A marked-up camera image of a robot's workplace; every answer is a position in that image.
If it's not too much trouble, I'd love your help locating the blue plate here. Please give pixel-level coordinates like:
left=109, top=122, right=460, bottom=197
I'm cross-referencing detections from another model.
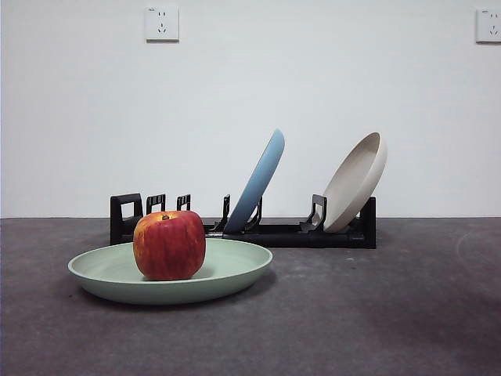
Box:
left=226, top=128, right=286, bottom=232

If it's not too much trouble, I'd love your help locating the red apple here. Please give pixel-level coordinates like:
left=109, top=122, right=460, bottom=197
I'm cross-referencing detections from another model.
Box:
left=132, top=210, right=207, bottom=282

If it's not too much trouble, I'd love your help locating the beige plate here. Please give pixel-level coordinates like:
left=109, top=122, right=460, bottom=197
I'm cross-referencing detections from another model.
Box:
left=323, top=132, right=388, bottom=233

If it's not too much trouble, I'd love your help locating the black plate rack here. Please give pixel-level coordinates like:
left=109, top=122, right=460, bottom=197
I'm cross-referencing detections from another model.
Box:
left=110, top=193, right=377, bottom=250

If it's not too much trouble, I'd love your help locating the white wall socket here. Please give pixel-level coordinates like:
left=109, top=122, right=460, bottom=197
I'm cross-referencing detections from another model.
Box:
left=475, top=8, right=501, bottom=44
left=145, top=5, right=181, bottom=43

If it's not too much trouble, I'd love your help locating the green plate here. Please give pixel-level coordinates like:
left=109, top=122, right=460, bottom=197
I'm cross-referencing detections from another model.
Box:
left=67, top=237, right=274, bottom=306

